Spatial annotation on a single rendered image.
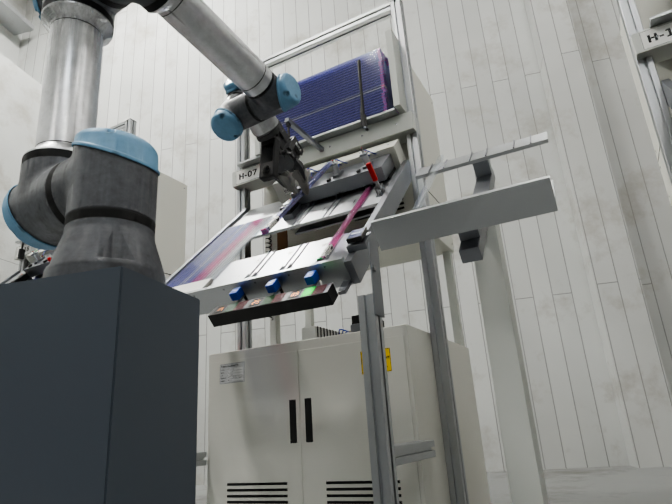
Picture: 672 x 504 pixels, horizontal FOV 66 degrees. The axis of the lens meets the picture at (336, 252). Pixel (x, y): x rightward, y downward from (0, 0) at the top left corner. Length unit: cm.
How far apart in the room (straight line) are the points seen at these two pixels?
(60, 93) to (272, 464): 113
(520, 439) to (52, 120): 102
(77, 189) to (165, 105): 537
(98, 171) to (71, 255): 12
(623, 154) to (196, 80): 421
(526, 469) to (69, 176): 95
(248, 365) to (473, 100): 383
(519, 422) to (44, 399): 85
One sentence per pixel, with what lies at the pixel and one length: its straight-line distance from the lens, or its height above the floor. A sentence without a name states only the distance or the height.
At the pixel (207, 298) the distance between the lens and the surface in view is 142.
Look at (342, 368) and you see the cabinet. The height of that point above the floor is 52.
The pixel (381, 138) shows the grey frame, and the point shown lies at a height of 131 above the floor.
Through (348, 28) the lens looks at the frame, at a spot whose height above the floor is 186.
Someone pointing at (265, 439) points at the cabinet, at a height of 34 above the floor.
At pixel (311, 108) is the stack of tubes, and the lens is 204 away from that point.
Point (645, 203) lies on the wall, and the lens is 473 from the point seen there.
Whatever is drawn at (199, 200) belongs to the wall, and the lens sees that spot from 533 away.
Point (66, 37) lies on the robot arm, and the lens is 103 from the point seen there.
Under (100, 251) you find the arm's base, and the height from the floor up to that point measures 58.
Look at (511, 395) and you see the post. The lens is 115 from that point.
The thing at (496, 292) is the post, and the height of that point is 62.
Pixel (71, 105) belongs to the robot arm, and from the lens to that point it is 96.
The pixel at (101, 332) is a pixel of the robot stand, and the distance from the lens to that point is 63.
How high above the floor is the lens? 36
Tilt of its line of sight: 19 degrees up
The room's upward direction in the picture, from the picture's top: 4 degrees counter-clockwise
